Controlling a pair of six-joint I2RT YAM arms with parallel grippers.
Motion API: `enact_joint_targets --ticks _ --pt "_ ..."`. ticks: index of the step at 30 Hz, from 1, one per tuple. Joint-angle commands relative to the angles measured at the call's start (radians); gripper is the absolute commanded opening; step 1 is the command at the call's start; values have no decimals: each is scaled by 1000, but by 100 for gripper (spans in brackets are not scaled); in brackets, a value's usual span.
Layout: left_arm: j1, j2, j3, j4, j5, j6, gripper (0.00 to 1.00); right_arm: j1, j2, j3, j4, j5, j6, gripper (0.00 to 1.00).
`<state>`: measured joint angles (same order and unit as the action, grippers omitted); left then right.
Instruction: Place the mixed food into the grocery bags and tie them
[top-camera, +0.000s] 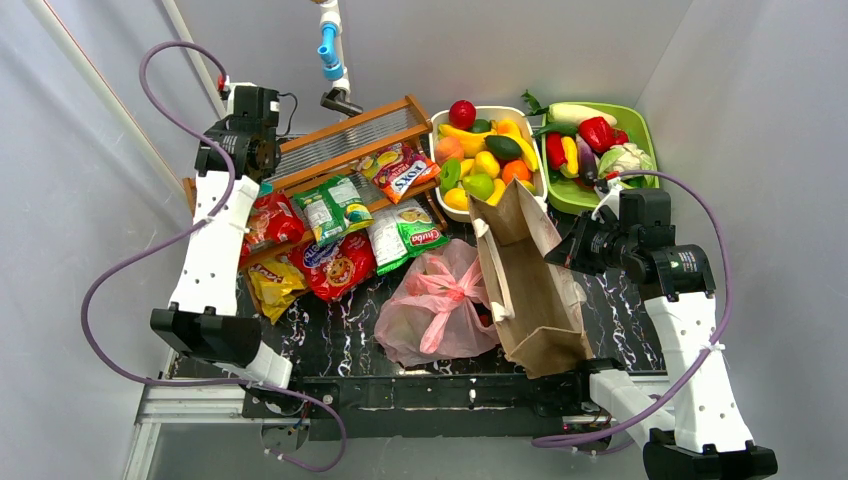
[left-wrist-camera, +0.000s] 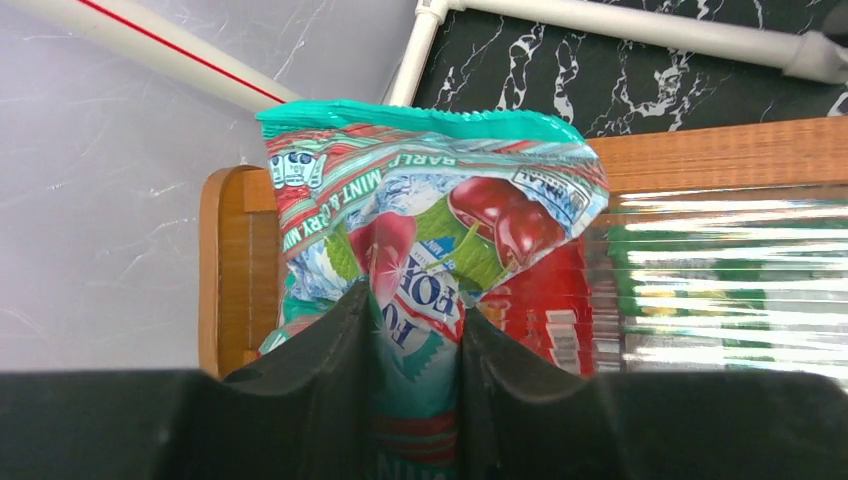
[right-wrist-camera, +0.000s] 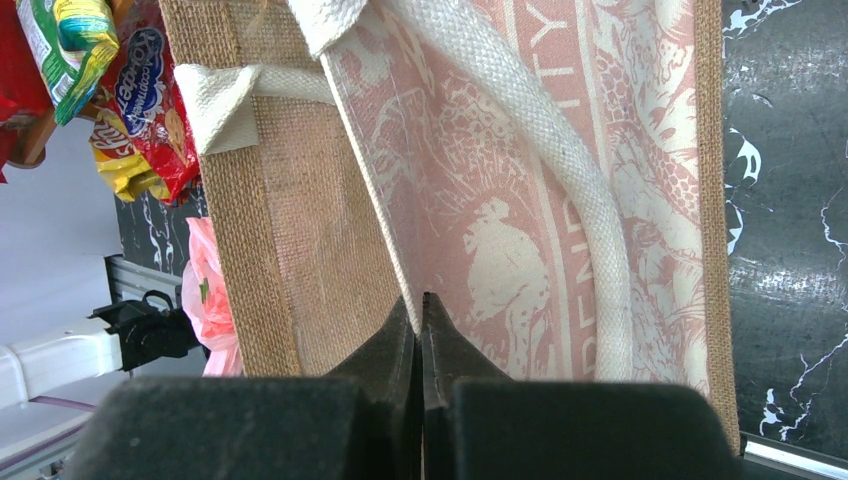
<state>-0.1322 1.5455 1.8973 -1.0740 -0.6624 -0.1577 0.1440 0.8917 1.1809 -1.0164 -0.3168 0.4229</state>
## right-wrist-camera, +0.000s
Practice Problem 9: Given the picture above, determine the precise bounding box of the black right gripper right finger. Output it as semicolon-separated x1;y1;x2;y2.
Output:
420;293;743;479

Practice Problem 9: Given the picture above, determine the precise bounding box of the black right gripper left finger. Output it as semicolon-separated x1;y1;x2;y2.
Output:
68;301;418;479

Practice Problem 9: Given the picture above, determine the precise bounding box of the pink plastic grocery bag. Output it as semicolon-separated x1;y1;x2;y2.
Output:
181;217;244;377

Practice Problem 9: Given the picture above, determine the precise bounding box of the brown paper bag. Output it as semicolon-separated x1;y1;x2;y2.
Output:
161;1;740;452

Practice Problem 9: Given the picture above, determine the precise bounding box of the red snack bag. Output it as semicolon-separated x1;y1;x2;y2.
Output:
1;1;52;169

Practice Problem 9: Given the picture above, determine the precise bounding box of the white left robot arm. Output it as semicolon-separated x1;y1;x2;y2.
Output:
1;291;421;479

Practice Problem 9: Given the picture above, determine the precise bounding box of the yellow snack packet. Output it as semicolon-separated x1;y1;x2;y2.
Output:
91;142;170;203

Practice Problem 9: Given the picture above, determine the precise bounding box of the red chips bag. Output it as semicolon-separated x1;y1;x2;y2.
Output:
89;1;199;205

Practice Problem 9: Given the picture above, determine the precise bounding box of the wooden slatted rack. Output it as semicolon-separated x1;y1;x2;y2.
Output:
27;1;133;153

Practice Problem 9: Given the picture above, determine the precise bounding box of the green snack packet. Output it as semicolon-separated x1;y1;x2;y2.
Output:
15;0;120;125

